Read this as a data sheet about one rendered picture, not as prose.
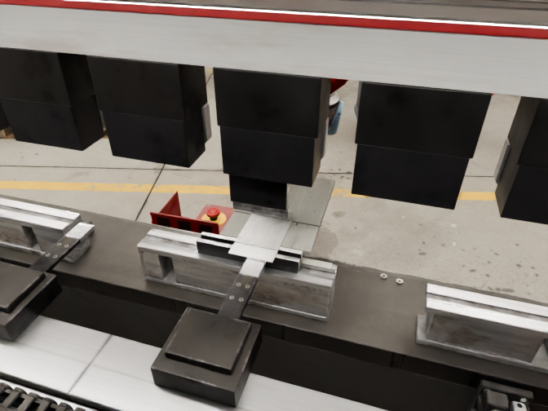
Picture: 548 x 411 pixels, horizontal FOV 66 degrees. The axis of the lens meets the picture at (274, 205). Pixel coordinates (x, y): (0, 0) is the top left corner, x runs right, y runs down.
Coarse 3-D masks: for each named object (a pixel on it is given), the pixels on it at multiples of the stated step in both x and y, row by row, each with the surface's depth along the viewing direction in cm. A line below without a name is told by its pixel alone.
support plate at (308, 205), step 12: (324, 180) 98; (300, 192) 94; (312, 192) 94; (324, 192) 94; (300, 204) 90; (312, 204) 90; (324, 204) 90; (240, 216) 86; (300, 216) 86; (312, 216) 86; (228, 228) 83; (240, 228) 83; (300, 228) 83; (312, 228) 83; (288, 240) 80; (300, 240) 80; (312, 240) 80
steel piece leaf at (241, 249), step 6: (234, 246) 78; (240, 246) 78; (246, 246) 78; (252, 246) 78; (228, 252) 77; (234, 252) 77; (240, 252) 77; (246, 252) 77; (252, 252) 77; (258, 252) 77; (264, 252) 77; (270, 252) 77; (276, 252) 77; (258, 258) 76; (264, 258) 76; (270, 258) 76
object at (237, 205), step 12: (240, 180) 70; (252, 180) 69; (264, 180) 68; (240, 192) 71; (252, 192) 70; (264, 192) 70; (276, 192) 69; (288, 192) 69; (240, 204) 74; (252, 204) 72; (264, 204) 71; (276, 204) 70; (288, 204) 71; (276, 216) 73
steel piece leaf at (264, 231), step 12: (252, 216) 86; (264, 216) 86; (288, 216) 84; (252, 228) 83; (264, 228) 83; (276, 228) 83; (288, 228) 83; (240, 240) 80; (252, 240) 80; (264, 240) 80; (276, 240) 80
